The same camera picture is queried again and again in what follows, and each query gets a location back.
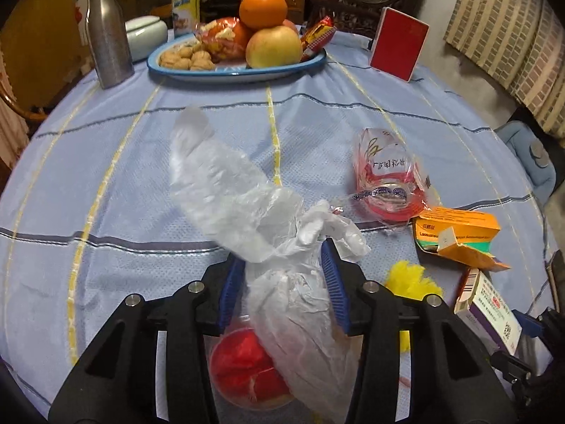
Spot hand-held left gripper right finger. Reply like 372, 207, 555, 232
320, 237, 519, 424

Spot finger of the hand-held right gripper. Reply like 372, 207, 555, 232
511, 307, 565, 341
490, 349, 537, 383

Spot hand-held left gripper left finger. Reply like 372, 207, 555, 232
48, 256, 247, 424

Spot purple white medicine box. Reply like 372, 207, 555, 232
454, 267, 524, 356

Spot red pompom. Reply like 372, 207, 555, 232
207, 316, 296, 409

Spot clear plastic bag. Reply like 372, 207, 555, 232
170, 105, 371, 424

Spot orange medicine box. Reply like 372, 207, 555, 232
412, 207, 512, 272

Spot clear red-print wrapper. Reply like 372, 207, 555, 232
349, 127, 435, 224

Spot black tablet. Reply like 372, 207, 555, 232
546, 249, 565, 303

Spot blue striped tablecloth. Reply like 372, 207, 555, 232
0, 24, 561, 424

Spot blue cushioned chair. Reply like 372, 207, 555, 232
494, 119, 558, 199

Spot blue-rimmed plate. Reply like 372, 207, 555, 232
147, 31, 327, 82

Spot pile of walnuts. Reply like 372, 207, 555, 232
159, 40, 217, 71

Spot yellow apple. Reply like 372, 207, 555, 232
246, 25, 304, 69

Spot red box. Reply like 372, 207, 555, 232
369, 6, 430, 82

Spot red snack packet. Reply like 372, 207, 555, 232
301, 16, 337, 61

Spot clear snack bag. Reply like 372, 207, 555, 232
194, 17, 253, 60

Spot pink curtain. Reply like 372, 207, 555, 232
0, 110, 31, 177

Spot white ceramic jar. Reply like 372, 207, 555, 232
125, 15, 169, 63

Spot steel bottle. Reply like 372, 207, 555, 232
86, 0, 135, 89

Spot orange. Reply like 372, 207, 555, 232
239, 0, 289, 31

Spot checkered curtain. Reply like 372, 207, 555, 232
444, 0, 565, 137

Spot green yellow carton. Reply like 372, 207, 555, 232
171, 0, 201, 38

